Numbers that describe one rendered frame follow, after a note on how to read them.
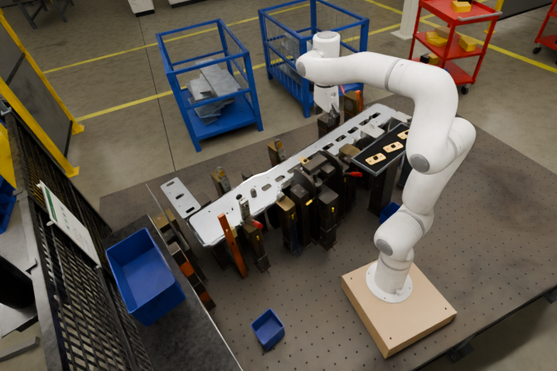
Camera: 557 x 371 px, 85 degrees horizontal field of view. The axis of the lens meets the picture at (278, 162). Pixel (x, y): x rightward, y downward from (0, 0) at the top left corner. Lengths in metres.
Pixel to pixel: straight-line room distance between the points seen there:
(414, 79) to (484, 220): 1.22
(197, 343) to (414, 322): 0.81
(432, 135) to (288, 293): 1.02
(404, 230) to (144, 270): 1.00
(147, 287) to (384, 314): 0.93
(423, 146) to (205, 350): 0.91
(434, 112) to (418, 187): 0.25
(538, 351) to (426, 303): 1.13
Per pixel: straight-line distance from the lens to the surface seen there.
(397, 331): 1.40
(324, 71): 0.94
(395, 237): 1.09
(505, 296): 1.73
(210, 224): 1.46
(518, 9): 6.44
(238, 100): 3.86
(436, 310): 1.48
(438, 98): 0.84
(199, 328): 1.21
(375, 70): 0.90
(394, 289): 1.42
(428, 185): 0.97
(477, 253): 1.80
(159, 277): 1.36
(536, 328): 2.57
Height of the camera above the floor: 2.12
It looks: 43 degrees down
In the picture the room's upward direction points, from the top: 9 degrees counter-clockwise
